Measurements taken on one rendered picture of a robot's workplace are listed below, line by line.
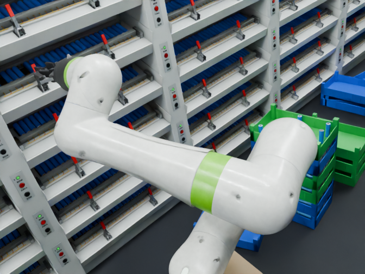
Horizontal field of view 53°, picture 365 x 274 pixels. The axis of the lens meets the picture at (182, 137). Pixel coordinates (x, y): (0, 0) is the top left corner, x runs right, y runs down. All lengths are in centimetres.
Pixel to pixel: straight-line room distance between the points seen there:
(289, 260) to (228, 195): 106
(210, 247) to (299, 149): 40
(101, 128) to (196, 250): 42
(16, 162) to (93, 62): 62
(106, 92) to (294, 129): 40
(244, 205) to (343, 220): 123
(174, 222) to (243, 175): 124
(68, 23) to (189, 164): 75
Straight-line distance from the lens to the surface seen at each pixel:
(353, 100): 250
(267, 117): 170
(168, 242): 180
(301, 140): 76
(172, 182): 70
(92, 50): 141
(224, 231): 103
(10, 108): 128
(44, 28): 126
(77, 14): 131
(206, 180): 66
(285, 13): 214
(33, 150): 137
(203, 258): 99
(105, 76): 81
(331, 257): 172
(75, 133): 81
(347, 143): 201
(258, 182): 65
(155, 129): 161
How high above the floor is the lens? 137
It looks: 35 degrees down
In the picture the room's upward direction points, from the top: 12 degrees counter-clockwise
